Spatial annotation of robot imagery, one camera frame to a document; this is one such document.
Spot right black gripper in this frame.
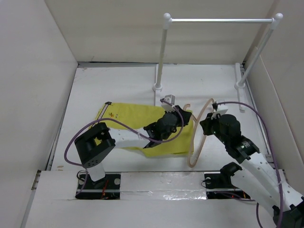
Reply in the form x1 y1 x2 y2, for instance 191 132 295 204
200 112 229 145

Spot yellow-green trousers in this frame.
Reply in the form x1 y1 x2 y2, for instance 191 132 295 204
96 103 194 157

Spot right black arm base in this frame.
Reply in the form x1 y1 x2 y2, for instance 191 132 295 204
201 162 252 201

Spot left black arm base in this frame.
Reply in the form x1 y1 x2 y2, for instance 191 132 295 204
76 171 121 200

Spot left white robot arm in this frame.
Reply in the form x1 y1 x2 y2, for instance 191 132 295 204
74 105 192 188

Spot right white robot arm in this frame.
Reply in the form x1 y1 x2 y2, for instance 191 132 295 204
200 113 304 228

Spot white clothes rack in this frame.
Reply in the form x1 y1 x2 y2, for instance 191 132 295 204
153 13 284 111

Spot silver tape strip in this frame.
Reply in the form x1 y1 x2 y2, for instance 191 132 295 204
120 171 207 200

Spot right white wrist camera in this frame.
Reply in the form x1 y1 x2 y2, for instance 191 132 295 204
211 102 228 120

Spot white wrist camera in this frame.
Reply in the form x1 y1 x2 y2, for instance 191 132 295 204
160 95 175 112
211 102 228 120

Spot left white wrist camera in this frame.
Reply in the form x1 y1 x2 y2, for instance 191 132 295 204
160 95 175 112

